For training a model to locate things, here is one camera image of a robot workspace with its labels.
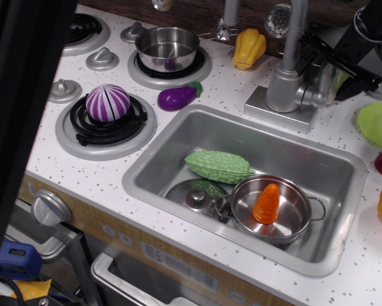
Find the purple white toy onion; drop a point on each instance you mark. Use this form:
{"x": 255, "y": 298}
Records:
{"x": 107, "y": 103}

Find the front right stove burner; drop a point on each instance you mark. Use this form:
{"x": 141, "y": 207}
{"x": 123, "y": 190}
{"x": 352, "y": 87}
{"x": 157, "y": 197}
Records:
{"x": 86, "y": 138}

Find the silver stove knob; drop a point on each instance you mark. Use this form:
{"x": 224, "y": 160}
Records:
{"x": 64, "y": 91}
{"x": 102, "y": 60}
{"x": 131, "y": 33}

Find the hanging slotted spoon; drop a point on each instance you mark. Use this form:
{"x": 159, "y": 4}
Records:
{"x": 277, "y": 20}

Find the steel cup behind faucet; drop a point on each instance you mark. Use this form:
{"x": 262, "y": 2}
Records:
{"x": 330, "y": 81}

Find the metal sink basin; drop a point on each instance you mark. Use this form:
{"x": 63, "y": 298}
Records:
{"x": 334, "y": 176}

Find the blue clamp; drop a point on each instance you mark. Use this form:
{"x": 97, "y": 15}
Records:
{"x": 19, "y": 261}

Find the steel pot in sink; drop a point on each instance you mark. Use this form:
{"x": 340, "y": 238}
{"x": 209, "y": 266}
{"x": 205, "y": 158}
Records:
{"x": 296, "y": 210}

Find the yellow toy bell pepper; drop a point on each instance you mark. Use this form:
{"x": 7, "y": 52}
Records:
{"x": 250, "y": 46}

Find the purple toy eggplant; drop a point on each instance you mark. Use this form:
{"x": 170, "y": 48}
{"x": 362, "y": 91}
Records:
{"x": 177, "y": 98}

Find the stove burner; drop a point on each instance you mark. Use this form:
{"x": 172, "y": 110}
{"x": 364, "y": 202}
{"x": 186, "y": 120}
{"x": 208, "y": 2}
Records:
{"x": 86, "y": 138}
{"x": 197, "y": 71}
{"x": 87, "y": 33}

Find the yellow cloth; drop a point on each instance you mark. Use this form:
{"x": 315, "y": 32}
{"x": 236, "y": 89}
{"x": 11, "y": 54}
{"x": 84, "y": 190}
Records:
{"x": 33, "y": 289}

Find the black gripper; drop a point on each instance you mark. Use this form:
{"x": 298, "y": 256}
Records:
{"x": 349, "y": 48}

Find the silver oven door handle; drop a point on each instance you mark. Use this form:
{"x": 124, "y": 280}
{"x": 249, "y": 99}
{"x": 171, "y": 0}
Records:
{"x": 126, "y": 281}

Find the hanging metal spoon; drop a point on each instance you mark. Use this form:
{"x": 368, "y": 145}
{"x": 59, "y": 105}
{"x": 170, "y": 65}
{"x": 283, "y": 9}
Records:
{"x": 162, "y": 5}

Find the steel pot lid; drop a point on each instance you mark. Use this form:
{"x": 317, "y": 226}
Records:
{"x": 204, "y": 197}

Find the green toy bitter gourd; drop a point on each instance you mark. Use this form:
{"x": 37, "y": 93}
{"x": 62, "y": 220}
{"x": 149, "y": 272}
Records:
{"x": 219, "y": 166}

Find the silver toy faucet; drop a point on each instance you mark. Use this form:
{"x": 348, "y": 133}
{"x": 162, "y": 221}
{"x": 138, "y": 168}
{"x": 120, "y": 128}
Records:
{"x": 281, "y": 104}

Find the silver oven dial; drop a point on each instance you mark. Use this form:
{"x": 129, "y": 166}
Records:
{"x": 48, "y": 209}

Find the green plastic plate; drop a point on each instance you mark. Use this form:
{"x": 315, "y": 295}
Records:
{"x": 369, "y": 121}

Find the silver stove knob lower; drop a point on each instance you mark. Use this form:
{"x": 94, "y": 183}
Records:
{"x": 64, "y": 91}

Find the orange toy carrot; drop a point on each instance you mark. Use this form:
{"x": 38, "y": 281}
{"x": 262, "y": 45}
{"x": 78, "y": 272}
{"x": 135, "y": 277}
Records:
{"x": 266, "y": 207}

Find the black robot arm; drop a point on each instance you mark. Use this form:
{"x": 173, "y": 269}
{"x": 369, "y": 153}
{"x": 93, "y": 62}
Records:
{"x": 371, "y": 14}

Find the silver faucet lever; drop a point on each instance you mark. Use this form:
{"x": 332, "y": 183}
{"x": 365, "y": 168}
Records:
{"x": 307, "y": 94}

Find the silver stove knob middle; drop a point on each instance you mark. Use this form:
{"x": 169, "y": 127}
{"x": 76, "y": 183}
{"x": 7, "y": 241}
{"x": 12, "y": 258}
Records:
{"x": 102, "y": 60}

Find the back left stove burner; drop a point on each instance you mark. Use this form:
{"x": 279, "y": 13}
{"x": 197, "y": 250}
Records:
{"x": 87, "y": 33}

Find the back right stove burner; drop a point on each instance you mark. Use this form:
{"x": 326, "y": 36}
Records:
{"x": 197, "y": 71}

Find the steel pot on burner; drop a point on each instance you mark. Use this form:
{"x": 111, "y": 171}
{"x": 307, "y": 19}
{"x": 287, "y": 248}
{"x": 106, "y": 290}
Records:
{"x": 159, "y": 44}

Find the silver stove knob top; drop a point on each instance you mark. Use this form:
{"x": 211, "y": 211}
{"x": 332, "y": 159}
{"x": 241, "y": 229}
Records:
{"x": 131, "y": 33}

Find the black foreground post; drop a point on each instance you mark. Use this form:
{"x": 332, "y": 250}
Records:
{"x": 32, "y": 38}

